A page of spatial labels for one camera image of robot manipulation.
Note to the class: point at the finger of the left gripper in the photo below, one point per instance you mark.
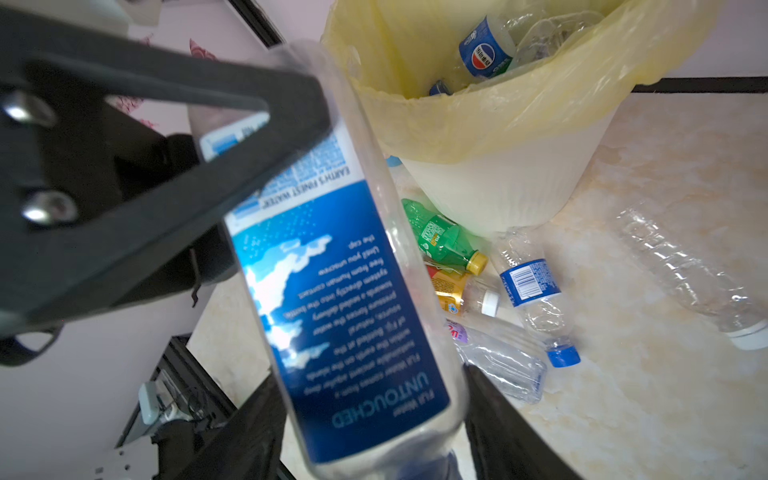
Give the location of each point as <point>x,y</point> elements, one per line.
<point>93,203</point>

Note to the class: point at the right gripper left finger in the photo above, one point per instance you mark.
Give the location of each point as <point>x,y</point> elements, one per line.
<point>249,446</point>

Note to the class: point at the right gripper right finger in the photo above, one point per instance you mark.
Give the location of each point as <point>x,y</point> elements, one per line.
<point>503,444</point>

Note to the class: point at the clear bottle light blue label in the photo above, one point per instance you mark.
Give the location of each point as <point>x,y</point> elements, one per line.
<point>548,35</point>

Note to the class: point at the small blue label bottle front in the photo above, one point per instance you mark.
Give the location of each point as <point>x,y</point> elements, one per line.
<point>488,50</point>

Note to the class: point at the green bottle near bin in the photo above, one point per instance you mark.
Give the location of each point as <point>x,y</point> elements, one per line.
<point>442,240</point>

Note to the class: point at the white plastic waste bin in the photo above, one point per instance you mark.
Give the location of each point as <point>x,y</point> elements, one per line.
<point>526,185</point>

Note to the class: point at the yellow plastic bin liner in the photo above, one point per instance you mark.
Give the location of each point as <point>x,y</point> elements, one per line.
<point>394,51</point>

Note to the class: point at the clear bottle purple cap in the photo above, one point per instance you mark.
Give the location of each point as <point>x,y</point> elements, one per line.
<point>514,372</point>

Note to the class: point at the red yellow label bottle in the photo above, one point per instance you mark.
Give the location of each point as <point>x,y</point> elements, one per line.
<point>461,293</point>

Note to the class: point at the clear bottle right back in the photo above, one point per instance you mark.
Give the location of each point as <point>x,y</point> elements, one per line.
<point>693,281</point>

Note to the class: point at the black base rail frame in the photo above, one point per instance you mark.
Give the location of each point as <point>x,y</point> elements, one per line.
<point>179,410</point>

